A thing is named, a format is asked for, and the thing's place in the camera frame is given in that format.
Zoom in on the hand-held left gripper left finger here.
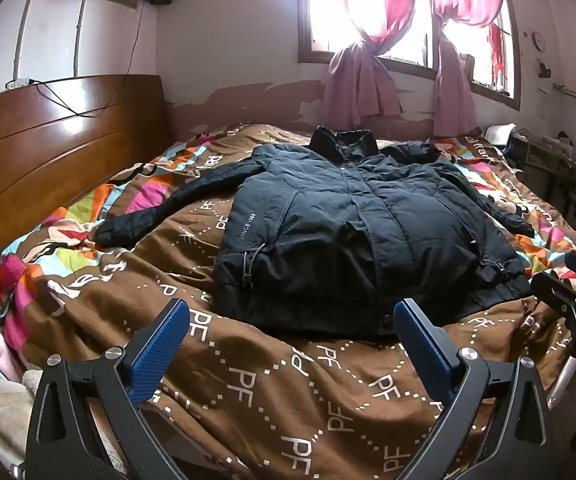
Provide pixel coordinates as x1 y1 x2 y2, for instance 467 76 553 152
26 298 191 480

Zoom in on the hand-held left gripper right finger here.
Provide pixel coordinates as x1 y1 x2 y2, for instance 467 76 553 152
393 298 554 480

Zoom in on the black padded jacket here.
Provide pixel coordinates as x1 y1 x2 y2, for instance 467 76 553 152
96 126 536 337

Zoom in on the brown printed blanket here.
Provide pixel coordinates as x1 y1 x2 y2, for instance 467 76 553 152
0 122 576 480

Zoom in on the cluttered desk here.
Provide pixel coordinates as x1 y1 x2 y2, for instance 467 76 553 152
510 130 576 201

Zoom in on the pink curtain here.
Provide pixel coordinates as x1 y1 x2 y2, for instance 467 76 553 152
322 0 421 128
425 0 506 138

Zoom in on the wooden headboard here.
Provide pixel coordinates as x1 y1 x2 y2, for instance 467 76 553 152
0 74 173 261

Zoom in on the red hanging cloth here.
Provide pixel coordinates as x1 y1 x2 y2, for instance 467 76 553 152
488 25 507 86

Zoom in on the brown framed window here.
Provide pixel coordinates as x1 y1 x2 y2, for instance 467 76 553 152
298 0 521 111

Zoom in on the black cable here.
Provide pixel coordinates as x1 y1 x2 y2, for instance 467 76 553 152
32 5 145 118

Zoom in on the white wall pipe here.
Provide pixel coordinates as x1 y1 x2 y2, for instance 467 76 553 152
74 0 92 81
10 0 43 83

